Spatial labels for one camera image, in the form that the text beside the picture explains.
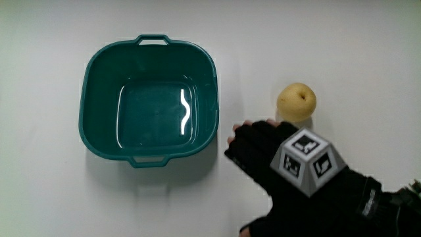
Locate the person's right hand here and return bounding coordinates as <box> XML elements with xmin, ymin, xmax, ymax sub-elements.
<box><xmin>224</xmin><ymin>118</ymin><xmax>386</xmax><ymax>237</ymax></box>

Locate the yellow pear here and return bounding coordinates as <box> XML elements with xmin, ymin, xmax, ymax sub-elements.
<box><xmin>276</xmin><ymin>82</ymin><xmax>318</xmax><ymax>123</ymax></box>

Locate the person's right forearm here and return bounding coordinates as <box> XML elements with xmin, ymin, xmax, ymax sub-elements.
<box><xmin>378</xmin><ymin>179</ymin><xmax>421</xmax><ymax>237</ymax></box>

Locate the white desk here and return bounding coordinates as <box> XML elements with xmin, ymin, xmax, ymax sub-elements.
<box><xmin>0</xmin><ymin>0</ymin><xmax>421</xmax><ymax>237</ymax></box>

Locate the green plastic basin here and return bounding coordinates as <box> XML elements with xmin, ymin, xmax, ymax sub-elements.
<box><xmin>78</xmin><ymin>34</ymin><xmax>220</xmax><ymax>169</ymax></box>

